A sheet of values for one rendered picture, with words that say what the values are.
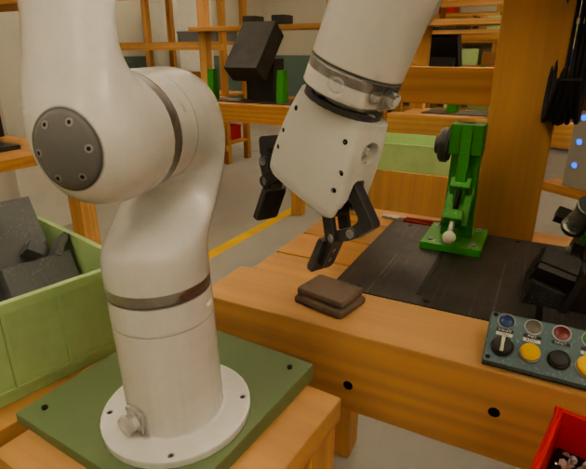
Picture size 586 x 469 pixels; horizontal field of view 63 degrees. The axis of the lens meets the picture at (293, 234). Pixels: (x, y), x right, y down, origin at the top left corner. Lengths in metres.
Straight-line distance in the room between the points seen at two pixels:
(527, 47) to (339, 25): 0.84
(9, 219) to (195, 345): 0.65
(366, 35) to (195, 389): 0.42
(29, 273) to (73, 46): 0.65
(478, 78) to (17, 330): 1.12
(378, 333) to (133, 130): 0.50
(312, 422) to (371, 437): 1.24
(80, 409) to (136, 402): 0.13
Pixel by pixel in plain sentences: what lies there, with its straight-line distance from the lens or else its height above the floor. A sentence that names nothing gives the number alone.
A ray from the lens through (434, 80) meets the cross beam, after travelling 1.34.
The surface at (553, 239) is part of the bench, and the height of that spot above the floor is 0.88.
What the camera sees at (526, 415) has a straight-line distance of 0.77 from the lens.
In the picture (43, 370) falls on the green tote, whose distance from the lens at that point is 0.92.
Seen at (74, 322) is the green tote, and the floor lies 0.88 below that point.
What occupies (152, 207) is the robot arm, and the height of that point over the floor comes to 1.15.
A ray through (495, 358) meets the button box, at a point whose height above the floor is 0.92.
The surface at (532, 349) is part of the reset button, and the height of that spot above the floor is 0.94.
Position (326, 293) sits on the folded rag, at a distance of 0.82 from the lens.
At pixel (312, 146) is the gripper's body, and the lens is 0.45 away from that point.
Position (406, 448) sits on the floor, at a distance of 1.91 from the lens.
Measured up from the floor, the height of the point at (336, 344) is 0.87.
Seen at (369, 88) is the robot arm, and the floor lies 1.28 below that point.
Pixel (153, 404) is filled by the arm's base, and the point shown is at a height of 0.93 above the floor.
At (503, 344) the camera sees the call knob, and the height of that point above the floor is 0.94.
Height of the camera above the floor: 1.31
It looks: 21 degrees down
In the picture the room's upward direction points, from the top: straight up
